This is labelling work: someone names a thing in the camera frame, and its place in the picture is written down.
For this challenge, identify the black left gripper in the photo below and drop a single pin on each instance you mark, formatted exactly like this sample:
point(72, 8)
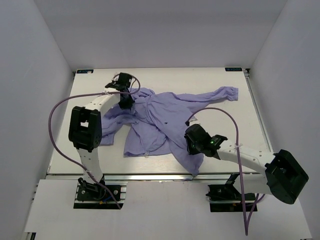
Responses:
point(127, 105)

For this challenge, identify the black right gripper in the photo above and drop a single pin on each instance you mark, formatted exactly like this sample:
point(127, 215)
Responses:
point(191, 150)

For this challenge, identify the lavender zip-up hooded jacket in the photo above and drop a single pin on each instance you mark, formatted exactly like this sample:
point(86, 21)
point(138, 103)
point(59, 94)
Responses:
point(158, 123)

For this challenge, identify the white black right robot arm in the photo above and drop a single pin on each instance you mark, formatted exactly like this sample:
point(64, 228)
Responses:
point(277, 174)

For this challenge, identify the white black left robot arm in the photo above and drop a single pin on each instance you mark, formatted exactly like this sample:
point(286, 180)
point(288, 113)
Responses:
point(85, 129)

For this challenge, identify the blue label sticker left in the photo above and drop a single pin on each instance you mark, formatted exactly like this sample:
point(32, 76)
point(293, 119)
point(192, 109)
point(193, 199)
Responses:
point(84, 71)

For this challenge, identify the blue label sticker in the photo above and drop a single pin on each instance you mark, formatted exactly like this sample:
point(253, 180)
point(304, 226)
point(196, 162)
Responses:
point(84, 71)
point(233, 69)

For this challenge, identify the blue label sticker right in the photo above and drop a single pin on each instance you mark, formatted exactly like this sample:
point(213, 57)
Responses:
point(233, 69)

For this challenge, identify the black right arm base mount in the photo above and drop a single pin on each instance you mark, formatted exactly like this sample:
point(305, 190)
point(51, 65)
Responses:
point(225, 198)

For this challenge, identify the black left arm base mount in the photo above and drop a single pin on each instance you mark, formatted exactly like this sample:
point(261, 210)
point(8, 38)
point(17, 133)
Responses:
point(91, 196)

